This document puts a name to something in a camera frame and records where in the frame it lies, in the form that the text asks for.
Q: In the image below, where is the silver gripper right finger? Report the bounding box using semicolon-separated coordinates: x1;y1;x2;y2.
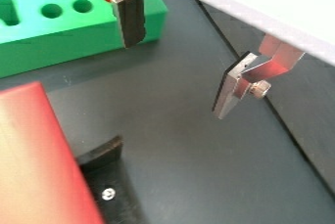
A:
212;34;305;119

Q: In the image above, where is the black cradle fixture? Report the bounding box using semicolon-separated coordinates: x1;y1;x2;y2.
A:
76;135;149;224

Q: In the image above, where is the green shape-sorter block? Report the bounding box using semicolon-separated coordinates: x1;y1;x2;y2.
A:
0;0;167;78

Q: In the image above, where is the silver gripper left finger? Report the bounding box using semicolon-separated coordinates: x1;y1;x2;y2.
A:
111;0;145;48

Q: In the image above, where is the pink-red oval peg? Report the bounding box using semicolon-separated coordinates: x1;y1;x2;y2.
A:
0;82;104;224

